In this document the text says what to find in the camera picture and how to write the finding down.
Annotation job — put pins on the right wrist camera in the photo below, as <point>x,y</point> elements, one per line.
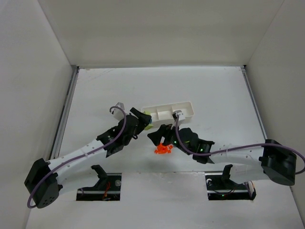
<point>178,114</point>

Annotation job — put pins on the orange lego pieces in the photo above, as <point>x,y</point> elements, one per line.
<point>161,149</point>

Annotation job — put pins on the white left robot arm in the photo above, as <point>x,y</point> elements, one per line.
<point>47,180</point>

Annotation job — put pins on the lime green curved lego brick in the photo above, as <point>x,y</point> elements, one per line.
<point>149,126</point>

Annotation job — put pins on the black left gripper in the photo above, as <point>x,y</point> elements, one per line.
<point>137,121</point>

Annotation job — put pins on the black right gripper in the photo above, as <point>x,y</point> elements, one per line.
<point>165,134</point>

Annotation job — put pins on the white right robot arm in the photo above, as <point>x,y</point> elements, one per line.
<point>267,161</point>

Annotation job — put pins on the white divided plastic tray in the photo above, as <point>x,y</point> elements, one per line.
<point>162,114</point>

